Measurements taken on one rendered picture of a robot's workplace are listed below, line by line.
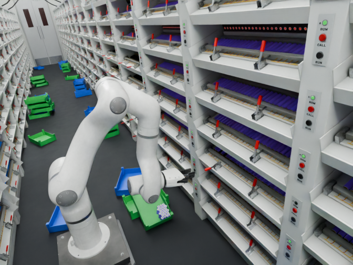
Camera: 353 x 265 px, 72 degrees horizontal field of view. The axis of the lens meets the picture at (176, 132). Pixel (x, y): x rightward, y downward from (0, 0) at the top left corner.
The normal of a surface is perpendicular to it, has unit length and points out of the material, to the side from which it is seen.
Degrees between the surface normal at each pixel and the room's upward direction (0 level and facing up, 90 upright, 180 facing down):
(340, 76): 90
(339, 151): 20
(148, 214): 25
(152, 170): 50
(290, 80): 110
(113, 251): 4
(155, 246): 0
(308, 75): 90
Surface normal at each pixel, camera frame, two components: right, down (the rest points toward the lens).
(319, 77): -0.88, 0.28
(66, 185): 0.44, -0.04
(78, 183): 0.69, 0.02
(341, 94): -0.80, 0.57
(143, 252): -0.09, -0.89
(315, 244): -0.39, -0.74
